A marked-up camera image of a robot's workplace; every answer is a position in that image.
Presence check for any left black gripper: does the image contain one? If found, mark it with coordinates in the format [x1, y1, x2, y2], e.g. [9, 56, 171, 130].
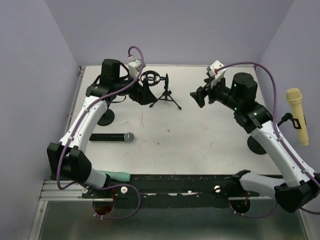
[113, 70, 158, 105]

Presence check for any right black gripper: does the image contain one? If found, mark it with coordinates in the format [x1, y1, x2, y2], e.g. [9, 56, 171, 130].
[190, 74, 242, 111]

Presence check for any black tripod mic stand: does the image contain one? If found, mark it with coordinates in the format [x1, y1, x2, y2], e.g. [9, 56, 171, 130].
[139, 70, 182, 111]

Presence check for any black round-base mic stand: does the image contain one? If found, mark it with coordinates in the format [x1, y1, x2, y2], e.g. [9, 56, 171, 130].
[97, 109, 115, 127]

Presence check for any black microphone silver grille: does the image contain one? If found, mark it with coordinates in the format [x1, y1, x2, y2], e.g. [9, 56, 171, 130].
[89, 132, 135, 143]

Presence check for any teal microphone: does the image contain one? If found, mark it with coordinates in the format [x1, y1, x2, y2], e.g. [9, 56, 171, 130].
[100, 170, 131, 183]

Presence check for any cream microphone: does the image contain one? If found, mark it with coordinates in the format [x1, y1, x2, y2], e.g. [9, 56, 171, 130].
[286, 88, 309, 146]

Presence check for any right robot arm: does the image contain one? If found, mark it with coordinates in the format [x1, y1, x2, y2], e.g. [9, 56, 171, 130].
[190, 72, 320, 213]

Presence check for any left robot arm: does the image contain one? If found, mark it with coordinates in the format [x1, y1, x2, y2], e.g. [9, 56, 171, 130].
[47, 55, 156, 198]

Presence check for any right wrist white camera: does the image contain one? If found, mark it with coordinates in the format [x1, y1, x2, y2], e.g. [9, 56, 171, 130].
[206, 60, 226, 88]

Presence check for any wrist white camera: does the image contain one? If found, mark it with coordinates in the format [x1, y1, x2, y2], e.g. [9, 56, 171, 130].
[127, 58, 146, 79]
[206, 60, 226, 88]

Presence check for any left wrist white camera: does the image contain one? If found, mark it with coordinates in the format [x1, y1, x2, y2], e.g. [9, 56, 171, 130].
[127, 58, 146, 79]

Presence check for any black mounting rail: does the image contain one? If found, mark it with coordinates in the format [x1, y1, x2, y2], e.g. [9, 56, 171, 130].
[82, 174, 258, 209]

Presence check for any aluminium frame rail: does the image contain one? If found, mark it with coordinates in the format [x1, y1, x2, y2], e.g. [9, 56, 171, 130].
[41, 174, 271, 201]

